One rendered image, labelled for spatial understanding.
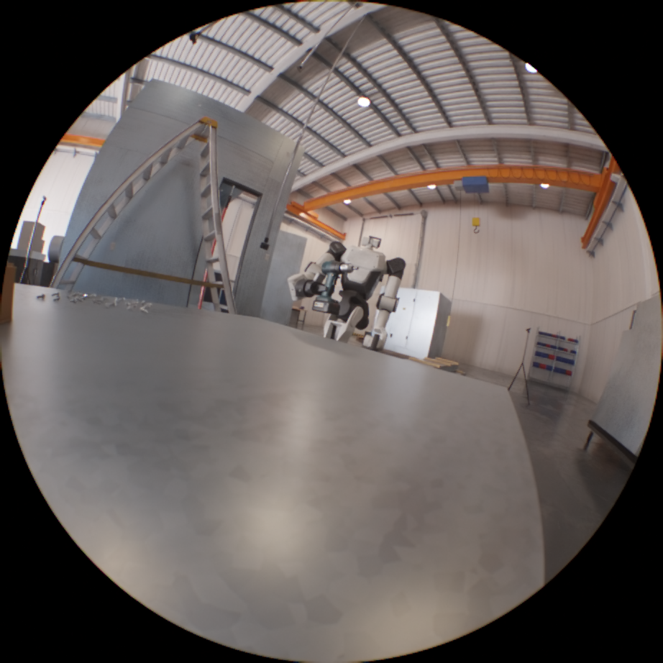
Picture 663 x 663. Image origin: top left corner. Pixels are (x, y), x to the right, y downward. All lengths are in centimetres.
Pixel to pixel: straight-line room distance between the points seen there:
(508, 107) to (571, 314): 799
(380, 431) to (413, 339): 682
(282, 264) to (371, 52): 725
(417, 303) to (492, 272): 536
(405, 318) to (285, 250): 417
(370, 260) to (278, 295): 569
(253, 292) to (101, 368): 283
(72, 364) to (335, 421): 20
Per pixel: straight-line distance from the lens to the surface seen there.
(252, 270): 296
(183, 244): 273
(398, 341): 714
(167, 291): 268
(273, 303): 695
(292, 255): 719
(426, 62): 813
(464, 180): 896
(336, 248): 157
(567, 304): 1142
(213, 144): 242
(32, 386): 17
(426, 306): 693
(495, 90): 850
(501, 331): 1083
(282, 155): 360
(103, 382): 17
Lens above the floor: 71
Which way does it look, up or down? 3 degrees down
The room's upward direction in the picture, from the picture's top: 12 degrees clockwise
